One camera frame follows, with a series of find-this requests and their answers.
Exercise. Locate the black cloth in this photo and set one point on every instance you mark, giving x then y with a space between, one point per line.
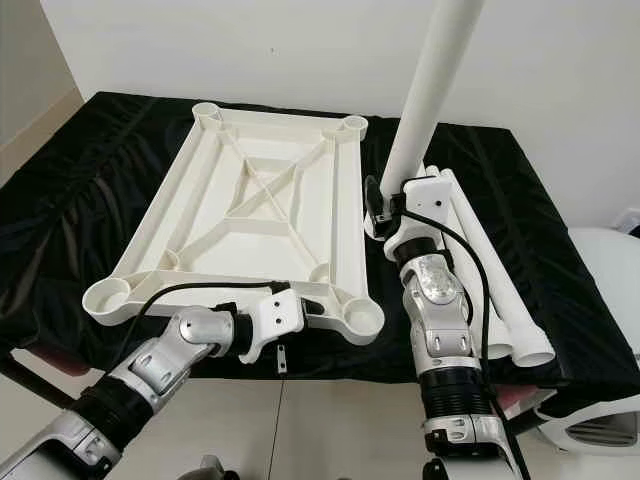
60 200

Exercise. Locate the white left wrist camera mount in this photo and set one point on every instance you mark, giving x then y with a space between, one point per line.
275 315

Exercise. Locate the white plastic table top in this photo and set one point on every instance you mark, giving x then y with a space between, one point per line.
170 225

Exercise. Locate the grey robot left foot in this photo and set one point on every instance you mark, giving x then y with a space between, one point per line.
218 470

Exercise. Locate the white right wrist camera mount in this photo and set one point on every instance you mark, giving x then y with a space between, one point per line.
428 195

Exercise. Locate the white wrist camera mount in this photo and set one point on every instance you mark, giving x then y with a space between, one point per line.
275 315
428 195

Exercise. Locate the white wall socket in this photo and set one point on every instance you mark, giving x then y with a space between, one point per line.
632 222

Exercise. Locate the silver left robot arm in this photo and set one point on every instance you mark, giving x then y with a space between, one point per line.
175 350

